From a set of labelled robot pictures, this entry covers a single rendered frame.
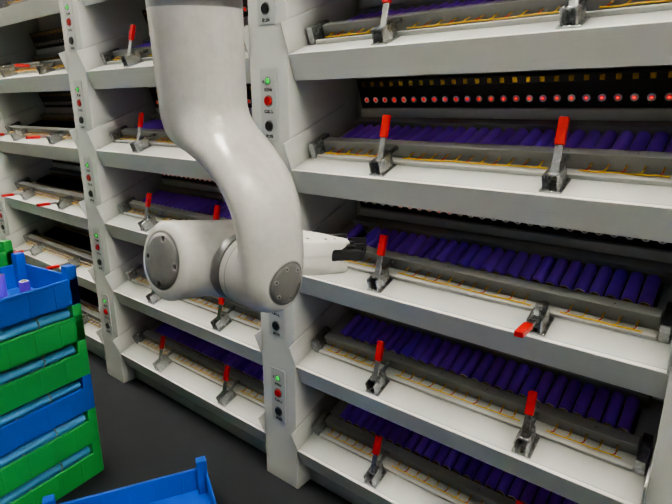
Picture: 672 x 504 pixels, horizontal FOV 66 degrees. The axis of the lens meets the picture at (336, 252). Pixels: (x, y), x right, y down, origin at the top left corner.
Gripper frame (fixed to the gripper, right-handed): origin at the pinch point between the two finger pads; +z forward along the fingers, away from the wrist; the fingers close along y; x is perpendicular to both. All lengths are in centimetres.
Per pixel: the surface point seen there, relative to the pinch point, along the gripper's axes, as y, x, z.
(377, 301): 0.6, -9.7, 9.3
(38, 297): -55, -18, -21
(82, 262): -115, -25, 16
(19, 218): -158, -16, 14
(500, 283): 19.0, -3.3, 13.9
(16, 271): -75, -17, -17
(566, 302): 28.6, -4.0, 14.1
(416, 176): 6.3, 11.3, 7.4
